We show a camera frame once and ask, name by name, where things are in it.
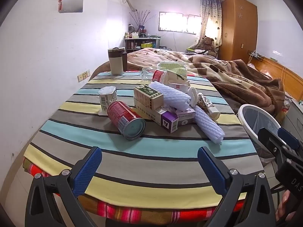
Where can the brown teddy bear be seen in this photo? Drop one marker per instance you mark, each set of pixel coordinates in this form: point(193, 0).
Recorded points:
point(208, 43)

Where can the wooden wardrobe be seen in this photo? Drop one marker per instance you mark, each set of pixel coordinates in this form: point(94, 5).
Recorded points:
point(236, 28)

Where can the group of small bottles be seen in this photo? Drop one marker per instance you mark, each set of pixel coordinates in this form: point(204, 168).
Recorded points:
point(135, 34)

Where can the wall rack with chargers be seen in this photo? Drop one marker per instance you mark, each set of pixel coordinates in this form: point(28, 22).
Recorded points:
point(255, 54)

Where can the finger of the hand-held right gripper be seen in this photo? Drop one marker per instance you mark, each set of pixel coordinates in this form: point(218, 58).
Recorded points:
point(287, 136)
point(267, 139)

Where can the wooden headboard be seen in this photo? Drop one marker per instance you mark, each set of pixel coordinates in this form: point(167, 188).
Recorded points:
point(272, 68)

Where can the white round trash bin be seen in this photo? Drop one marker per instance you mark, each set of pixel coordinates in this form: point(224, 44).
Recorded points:
point(251, 123)

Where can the silver wall panel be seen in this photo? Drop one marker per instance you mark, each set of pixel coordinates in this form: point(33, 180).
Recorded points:
point(72, 0)

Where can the pink and white carton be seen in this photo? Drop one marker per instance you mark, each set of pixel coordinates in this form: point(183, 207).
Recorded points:
point(180, 87)

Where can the person's right hand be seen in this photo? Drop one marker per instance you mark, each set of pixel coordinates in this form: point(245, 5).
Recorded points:
point(283, 210)

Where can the beige wall socket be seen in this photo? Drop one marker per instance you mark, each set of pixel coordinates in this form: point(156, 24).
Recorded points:
point(84, 76)

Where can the long purple and white box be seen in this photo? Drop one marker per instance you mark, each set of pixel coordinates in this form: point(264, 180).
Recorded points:
point(165, 120)

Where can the white foam net sleeve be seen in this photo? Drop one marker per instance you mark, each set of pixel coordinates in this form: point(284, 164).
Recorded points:
point(170, 97)
point(208, 125)

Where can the barred window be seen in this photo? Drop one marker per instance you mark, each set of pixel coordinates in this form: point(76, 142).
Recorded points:
point(177, 21)

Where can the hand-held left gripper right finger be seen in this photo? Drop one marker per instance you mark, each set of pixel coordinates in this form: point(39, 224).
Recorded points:
point(213, 170)

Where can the green and white tissue pack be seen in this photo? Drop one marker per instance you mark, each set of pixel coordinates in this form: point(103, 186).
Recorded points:
point(172, 66)

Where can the patterned curtain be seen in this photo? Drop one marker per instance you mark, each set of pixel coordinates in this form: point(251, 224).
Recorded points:
point(210, 16)

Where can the dried flower branches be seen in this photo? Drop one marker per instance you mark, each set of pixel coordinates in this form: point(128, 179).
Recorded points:
point(142, 19)

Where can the cluttered shelf unit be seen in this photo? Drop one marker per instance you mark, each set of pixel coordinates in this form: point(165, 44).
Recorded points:
point(142, 43)

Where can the green and cream medicine box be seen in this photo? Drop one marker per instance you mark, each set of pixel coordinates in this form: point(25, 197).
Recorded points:
point(146, 97)

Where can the white plastic lid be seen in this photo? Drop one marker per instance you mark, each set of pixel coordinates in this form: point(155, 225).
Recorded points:
point(193, 97)

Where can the clear bottle with red label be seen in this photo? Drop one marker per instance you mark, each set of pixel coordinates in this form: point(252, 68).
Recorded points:
point(159, 75)

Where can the brown patterned blanket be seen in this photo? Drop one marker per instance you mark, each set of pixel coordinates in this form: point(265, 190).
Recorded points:
point(224, 75)

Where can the brown and beige thermos cup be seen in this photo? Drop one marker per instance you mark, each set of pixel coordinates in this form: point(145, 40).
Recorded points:
point(116, 63)

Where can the white yogurt cup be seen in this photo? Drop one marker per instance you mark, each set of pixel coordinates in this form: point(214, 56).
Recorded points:
point(107, 98)

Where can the crumpled printed paper cup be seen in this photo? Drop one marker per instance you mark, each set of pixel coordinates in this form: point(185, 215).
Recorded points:
point(208, 105)

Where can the pale purple patterned box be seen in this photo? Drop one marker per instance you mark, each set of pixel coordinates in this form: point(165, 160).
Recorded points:
point(185, 118)

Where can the pile of clothes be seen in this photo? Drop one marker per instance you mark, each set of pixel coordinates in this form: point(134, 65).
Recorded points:
point(195, 50)

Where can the grey nightstand with drawers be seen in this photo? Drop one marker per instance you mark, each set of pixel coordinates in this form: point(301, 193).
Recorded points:
point(293, 118)

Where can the red tin can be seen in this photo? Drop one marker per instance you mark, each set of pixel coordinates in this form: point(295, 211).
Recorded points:
point(120, 115)

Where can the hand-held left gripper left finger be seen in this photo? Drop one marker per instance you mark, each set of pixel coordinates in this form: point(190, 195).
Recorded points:
point(87, 170)

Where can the crushed white green paper cup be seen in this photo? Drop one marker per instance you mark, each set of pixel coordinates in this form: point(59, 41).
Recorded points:
point(175, 78)

